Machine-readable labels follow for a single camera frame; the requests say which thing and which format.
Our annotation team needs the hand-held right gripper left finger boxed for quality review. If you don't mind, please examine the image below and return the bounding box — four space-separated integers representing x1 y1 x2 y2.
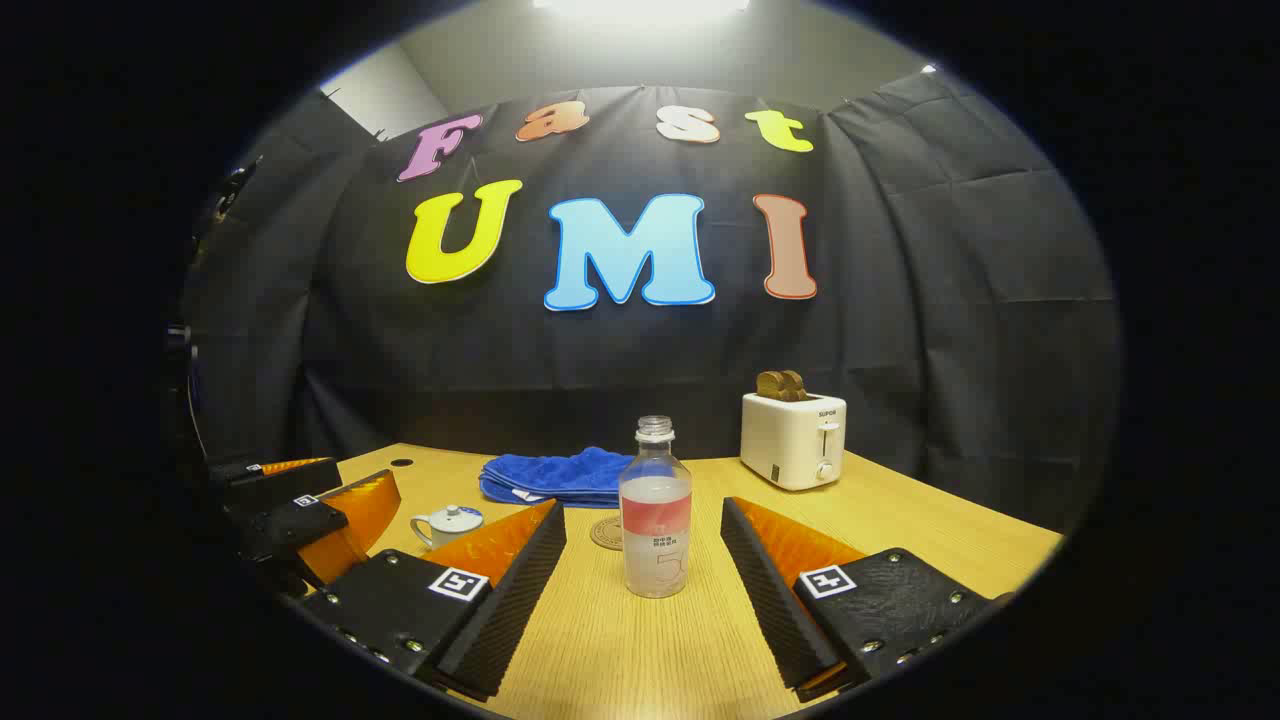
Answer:
300 497 568 703

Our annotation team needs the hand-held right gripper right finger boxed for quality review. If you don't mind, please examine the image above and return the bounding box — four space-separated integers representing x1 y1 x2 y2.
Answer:
720 496 1011 703

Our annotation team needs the white ceramic teacup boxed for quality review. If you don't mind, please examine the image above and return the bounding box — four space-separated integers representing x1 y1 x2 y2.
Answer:
410 505 486 551

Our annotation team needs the clear plastic water bottle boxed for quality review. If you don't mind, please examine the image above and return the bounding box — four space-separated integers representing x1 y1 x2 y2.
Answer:
618 415 693 599

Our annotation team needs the folded blue towel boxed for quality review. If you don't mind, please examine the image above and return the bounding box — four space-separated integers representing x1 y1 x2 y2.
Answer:
478 446 636 509

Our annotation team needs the white toaster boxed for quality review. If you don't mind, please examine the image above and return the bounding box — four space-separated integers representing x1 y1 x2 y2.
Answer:
740 390 848 491

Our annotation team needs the ceiling light panel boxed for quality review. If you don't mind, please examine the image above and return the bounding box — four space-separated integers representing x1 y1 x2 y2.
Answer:
530 0 751 17

